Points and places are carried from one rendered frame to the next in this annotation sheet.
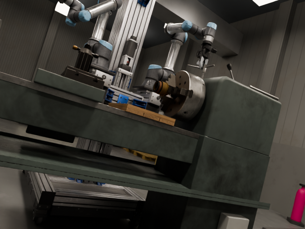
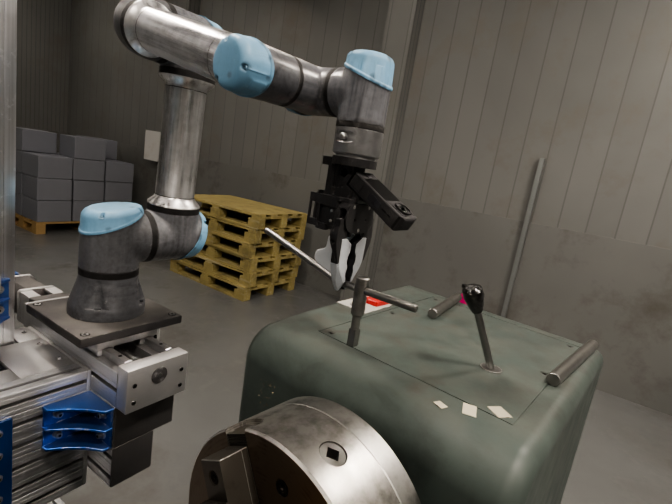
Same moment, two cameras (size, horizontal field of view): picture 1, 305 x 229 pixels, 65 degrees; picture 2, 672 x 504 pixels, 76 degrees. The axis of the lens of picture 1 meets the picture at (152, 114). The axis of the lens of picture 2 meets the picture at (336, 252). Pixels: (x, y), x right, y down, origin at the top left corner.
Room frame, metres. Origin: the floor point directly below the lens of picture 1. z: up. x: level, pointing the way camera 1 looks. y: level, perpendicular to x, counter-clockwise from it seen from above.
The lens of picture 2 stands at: (1.14, 0.06, 1.55)
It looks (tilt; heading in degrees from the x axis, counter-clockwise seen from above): 12 degrees down; 334
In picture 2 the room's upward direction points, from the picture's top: 9 degrees clockwise
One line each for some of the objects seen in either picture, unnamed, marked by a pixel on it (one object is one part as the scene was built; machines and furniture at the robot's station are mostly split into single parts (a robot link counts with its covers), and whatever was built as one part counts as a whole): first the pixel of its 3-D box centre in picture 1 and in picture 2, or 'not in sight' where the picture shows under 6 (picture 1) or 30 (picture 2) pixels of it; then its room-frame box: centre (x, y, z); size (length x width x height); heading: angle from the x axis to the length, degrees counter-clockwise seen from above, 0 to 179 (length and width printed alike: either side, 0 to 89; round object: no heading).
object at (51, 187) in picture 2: not in sight; (73, 181); (8.65, 0.83, 0.67); 1.35 x 0.91 x 1.34; 122
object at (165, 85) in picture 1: (161, 88); not in sight; (1.49, -0.01, 1.08); 0.09 x 0.09 x 0.09; 26
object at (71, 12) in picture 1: (73, 17); not in sight; (1.75, 0.77, 1.46); 0.11 x 0.08 x 0.11; 53
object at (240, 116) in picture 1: (222, 115); (424, 427); (1.75, -0.50, 1.06); 0.59 x 0.48 x 0.39; 116
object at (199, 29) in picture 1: (200, 33); (309, 89); (1.85, -0.19, 1.66); 0.11 x 0.11 x 0.08; 27
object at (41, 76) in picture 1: (65, 88); not in sight; (1.29, 0.49, 0.90); 0.53 x 0.30 x 0.06; 26
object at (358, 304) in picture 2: (203, 72); (357, 311); (1.71, -0.27, 1.32); 0.02 x 0.02 x 0.12
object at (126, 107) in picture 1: (139, 113); not in sight; (1.45, 0.08, 0.89); 0.36 x 0.30 x 0.04; 26
